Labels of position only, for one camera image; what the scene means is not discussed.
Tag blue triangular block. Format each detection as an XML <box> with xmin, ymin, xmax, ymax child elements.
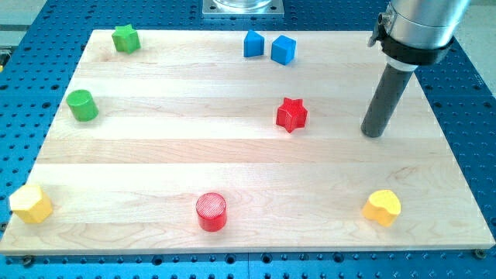
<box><xmin>243</xmin><ymin>29</ymin><xmax>265</xmax><ymax>57</ymax></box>

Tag red star block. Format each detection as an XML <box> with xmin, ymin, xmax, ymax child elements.
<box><xmin>276</xmin><ymin>98</ymin><xmax>308</xmax><ymax>133</ymax></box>

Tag green star block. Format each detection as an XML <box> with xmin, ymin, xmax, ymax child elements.
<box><xmin>112</xmin><ymin>24</ymin><xmax>141</xmax><ymax>53</ymax></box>

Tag blue cube block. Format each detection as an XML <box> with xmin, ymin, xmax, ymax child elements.
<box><xmin>270</xmin><ymin>35</ymin><xmax>296</xmax><ymax>65</ymax></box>

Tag yellow heart block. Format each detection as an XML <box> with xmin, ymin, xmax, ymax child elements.
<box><xmin>361</xmin><ymin>189</ymin><xmax>401</xmax><ymax>227</ymax></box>

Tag green cylinder block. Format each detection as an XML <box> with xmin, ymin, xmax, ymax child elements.
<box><xmin>66</xmin><ymin>89</ymin><xmax>99</xmax><ymax>122</ymax></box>

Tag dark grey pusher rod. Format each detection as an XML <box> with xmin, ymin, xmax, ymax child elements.
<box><xmin>360</xmin><ymin>64</ymin><xmax>413</xmax><ymax>138</ymax></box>

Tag light wooden board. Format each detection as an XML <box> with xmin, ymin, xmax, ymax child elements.
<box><xmin>1</xmin><ymin>29</ymin><xmax>494</xmax><ymax>255</ymax></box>

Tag red cylinder block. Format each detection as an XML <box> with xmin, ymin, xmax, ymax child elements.
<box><xmin>195</xmin><ymin>192</ymin><xmax>227</xmax><ymax>232</ymax></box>

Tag yellow hexagon block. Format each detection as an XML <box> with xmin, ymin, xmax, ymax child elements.
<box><xmin>9</xmin><ymin>184</ymin><xmax>53</xmax><ymax>224</ymax></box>

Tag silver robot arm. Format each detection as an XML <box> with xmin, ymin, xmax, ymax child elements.
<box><xmin>368</xmin><ymin>0</ymin><xmax>470</xmax><ymax>72</ymax></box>

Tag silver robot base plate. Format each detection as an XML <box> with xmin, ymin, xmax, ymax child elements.
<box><xmin>201</xmin><ymin>0</ymin><xmax>284</xmax><ymax>18</ymax></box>

